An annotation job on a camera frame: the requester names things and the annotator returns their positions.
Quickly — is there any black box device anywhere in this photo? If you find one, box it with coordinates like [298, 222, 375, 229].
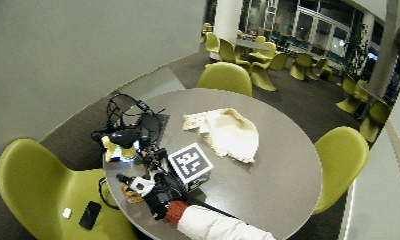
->
[139, 112, 171, 143]

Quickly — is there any cream crumpled cloth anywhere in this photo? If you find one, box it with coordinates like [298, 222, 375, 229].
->
[182, 107, 262, 165]

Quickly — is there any yellow stand with black camera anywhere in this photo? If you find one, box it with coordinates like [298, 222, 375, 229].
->
[101, 129, 143, 163]

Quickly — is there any black cable bundle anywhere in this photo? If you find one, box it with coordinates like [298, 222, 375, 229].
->
[90, 93, 169, 144]

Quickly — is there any white round pillar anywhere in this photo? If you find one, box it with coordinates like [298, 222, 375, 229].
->
[213, 0, 245, 42]

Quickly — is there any glass window wall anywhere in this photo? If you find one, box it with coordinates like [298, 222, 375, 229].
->
[242, 0, 376, 66]

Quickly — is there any white cube with black markers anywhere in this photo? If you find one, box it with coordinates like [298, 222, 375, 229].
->
[167, 142, 215, 193]

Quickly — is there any brown woven item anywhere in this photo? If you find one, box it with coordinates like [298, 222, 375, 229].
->
[121, 184, 147, 204]

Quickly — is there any grey slanted column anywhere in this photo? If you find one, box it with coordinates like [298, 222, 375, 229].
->
[367, 0, 400, 98]

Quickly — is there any white palm camera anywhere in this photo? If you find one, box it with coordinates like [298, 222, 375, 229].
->
[130, 176, 157, 197]

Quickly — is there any cluster of green seats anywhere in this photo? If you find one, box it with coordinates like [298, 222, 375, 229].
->
[199, 22, 392, 144]

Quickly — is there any grey round table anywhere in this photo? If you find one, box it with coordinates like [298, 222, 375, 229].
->
[234, 38, 271, 52]

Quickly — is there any green shell chair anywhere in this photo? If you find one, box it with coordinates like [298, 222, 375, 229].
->
[0, 138, 141, 240]
[312, 125, 372, 215]
[195, 61, 255, 98]

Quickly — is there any tall dark plant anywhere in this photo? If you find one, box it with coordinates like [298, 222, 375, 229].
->
[343, 21, 371, 76]

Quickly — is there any black smartphone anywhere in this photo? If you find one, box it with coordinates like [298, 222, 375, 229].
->
[78, 200, 103, 231]

